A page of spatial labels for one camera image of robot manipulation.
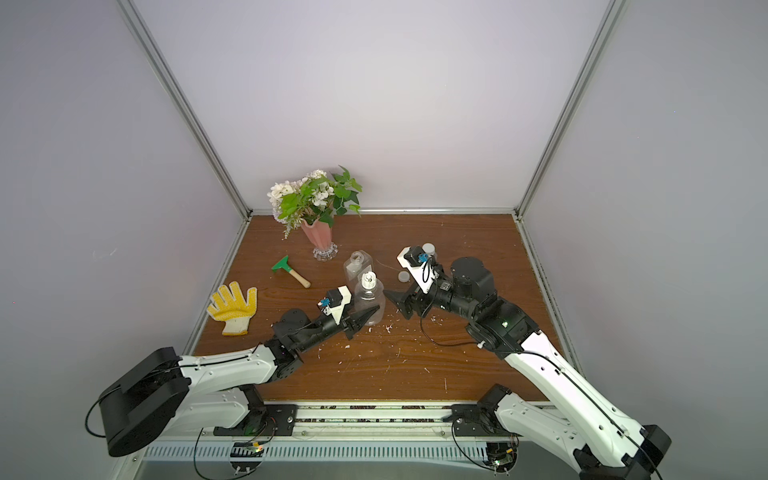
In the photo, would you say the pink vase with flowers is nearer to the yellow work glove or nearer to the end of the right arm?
the yellow work glove

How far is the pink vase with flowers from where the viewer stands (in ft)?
2.81

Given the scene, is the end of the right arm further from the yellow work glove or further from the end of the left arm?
the yellow work glove

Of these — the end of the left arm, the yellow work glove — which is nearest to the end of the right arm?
the end of the left arm

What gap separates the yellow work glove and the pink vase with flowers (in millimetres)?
264

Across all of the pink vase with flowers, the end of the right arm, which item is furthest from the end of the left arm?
the pink vase with flowers

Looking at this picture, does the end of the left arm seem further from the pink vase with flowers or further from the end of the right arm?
the pink vase with flowers

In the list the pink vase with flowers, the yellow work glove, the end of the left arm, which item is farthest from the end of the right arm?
the yellow work glove

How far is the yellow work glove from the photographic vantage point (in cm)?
91

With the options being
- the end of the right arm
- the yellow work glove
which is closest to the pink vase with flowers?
the yellow work glove
